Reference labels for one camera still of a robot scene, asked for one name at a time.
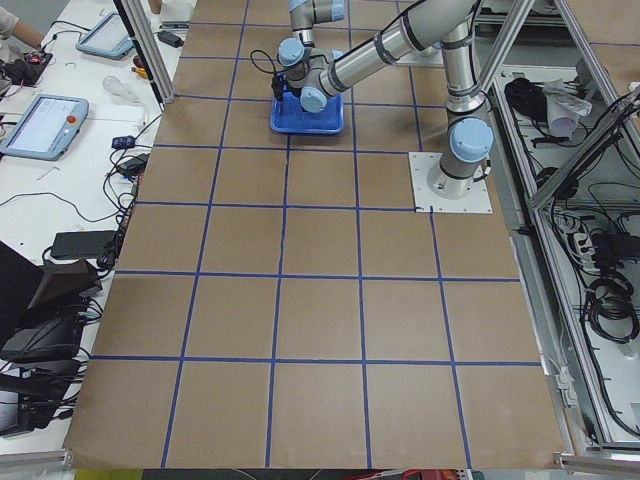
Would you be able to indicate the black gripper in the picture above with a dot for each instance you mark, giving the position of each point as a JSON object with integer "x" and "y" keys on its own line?
{"x": 286, "y": 90}

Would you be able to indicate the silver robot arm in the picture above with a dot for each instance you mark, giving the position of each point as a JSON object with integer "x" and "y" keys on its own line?
{"x": 314, "y": 75}
{"x": 305, "y": 14}

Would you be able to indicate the blue plastic tray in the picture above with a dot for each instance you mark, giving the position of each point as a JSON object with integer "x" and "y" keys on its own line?
{"x": 288, "y": 117}

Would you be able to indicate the black power adapter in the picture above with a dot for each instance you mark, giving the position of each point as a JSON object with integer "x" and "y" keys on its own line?
{"x": 170, "y": 39}

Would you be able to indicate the small blue device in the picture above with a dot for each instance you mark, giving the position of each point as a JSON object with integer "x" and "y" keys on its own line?
{"x": 123, "y": 142}

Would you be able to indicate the far teach pendant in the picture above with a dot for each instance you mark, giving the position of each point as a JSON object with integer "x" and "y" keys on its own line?
{"x": 109, "y": 39}

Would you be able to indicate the teach pendant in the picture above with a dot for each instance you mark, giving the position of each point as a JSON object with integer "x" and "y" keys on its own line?
{"x": 109, "y": 39}
{"x": 48, "y": 127}

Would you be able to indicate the near teach pendant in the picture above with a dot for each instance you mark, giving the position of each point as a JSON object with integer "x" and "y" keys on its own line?
{"x": 48, "y": 127}

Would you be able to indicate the black flat power brick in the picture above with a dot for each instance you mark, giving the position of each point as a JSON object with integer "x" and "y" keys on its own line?
{"x": 81, "y": 244}

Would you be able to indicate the yellow handled screwdriver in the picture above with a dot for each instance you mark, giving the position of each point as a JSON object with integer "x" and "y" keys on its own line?
{"x": 141, "y": 72}

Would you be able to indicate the aluminium frame post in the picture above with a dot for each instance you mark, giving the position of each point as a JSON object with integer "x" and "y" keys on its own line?
{"x": 139, "y": 29}

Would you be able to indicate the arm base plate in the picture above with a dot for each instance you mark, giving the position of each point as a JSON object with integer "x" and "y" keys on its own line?
{"x": 435, "y": 192}

